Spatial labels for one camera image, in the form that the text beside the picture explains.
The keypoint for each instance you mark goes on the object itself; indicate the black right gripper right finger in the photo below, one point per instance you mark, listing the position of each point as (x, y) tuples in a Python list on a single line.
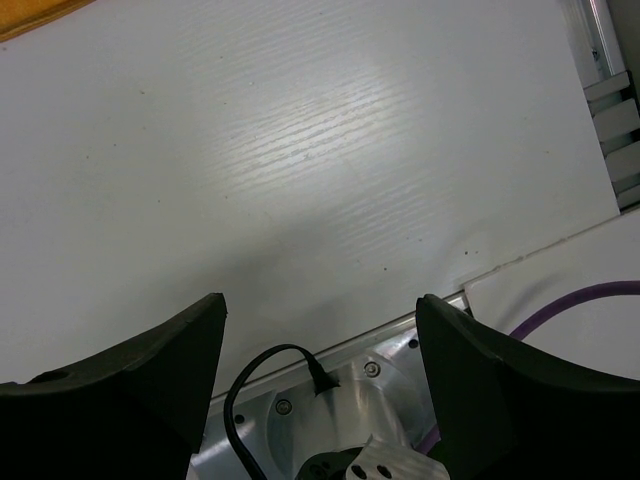
[(506, 410)]

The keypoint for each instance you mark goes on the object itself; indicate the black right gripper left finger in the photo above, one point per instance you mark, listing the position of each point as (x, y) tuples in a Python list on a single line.
[(134, 411)]

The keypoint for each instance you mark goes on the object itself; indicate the white foam front panel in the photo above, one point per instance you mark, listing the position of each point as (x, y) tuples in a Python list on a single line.
[(577, 300)]

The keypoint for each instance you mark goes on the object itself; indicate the orange placemat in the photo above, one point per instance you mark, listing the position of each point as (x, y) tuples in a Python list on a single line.
[(21, 16)]

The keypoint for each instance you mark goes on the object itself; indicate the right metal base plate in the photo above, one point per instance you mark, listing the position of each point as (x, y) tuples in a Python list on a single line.
[(382, 392)]

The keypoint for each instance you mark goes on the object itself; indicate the aluminium table frame rail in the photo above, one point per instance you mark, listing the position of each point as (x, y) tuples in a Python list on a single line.
[(611, 92)]

